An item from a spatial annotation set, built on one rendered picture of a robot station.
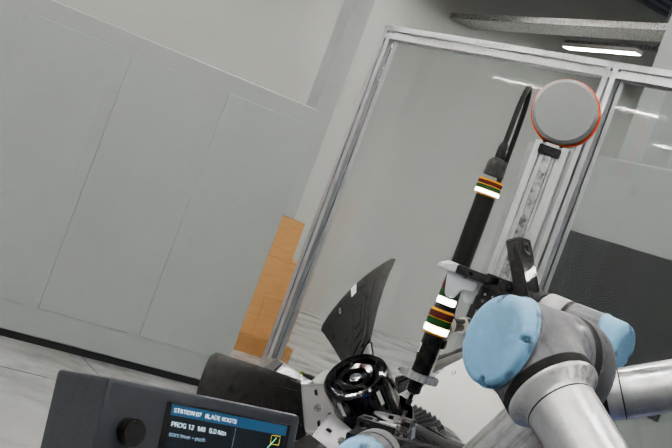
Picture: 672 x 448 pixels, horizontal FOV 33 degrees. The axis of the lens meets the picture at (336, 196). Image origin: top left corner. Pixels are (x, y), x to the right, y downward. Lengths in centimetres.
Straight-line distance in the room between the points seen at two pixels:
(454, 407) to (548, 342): 98
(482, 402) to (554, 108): 75
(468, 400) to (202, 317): 555
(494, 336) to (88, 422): 49
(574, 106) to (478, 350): 137
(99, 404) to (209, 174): 644
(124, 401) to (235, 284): 664
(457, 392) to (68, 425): 127
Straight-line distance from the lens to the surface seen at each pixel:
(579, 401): 135
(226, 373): 222
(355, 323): 225
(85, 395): 122
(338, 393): 204
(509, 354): 137
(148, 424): 122
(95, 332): 759
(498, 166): 199
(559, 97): 271
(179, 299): 771
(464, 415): 232
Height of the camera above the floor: 150
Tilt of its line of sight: level
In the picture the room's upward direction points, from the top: 20 degrees clockwise
